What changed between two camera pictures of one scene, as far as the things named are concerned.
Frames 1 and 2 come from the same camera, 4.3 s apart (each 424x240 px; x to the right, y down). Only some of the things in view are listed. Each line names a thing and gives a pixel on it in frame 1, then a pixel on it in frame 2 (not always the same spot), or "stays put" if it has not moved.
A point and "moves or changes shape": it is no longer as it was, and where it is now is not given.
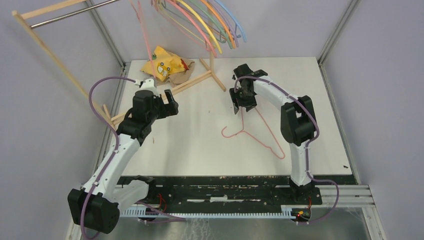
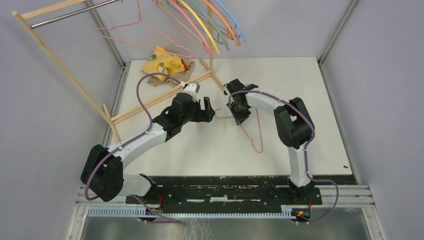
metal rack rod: (73, 13) stays put
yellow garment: (163, 63) stays put
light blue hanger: (238, 23) stays put
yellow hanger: (201, 20) stays put
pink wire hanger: (139, 14) -> (138, 21)
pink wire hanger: (256, 109) -> (222, 118)
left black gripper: (167, 109) -> (205, 115)
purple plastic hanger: (222, 22) moves or changes shape
